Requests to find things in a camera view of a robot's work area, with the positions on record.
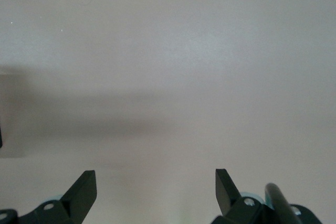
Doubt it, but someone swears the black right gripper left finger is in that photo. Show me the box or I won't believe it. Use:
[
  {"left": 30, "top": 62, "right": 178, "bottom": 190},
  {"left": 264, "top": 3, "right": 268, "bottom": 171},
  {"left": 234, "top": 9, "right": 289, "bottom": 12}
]
[{"left": 15, "top": 170, "right": 97, "bottom": 224}]

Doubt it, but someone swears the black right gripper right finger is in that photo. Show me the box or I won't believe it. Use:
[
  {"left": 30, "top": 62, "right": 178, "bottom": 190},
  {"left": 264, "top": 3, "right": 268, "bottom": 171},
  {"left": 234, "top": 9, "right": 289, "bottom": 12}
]
[{"left": 212, "top": 168, "right": 274, "bottom": 224}]

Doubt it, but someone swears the large table cover mat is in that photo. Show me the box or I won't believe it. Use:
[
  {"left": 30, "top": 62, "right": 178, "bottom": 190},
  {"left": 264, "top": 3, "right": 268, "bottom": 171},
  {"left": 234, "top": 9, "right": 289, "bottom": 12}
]
[{"left": 0, "top": 0, "right": 336, "bottom": 224}]

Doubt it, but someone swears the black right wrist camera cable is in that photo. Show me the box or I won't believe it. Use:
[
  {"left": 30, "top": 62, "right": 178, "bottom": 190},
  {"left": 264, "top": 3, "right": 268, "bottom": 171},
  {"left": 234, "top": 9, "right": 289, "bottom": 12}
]
[{"left": 264, "top": 183, "right": 305, "bottom": 224}]

